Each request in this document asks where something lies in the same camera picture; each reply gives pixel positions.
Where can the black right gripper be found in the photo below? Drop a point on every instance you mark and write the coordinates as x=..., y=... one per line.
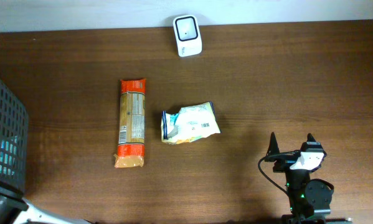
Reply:
x=287, y=157

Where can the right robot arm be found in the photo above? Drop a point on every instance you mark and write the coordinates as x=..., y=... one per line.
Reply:
x=309, y=198

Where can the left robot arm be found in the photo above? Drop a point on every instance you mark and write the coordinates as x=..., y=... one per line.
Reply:
x=16, y=210

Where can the white barcode scanner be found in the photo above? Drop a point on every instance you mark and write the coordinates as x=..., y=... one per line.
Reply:
x=188, y=36

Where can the crumpled white yellow snack bag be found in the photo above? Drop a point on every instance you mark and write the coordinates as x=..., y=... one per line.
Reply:
x=191, y=123

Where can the orange spaghetti packet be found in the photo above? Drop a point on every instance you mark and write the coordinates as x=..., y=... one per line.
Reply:
x=131, y=139

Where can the dark grey mesh basket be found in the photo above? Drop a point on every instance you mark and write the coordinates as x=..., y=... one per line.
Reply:
x=14, y=121

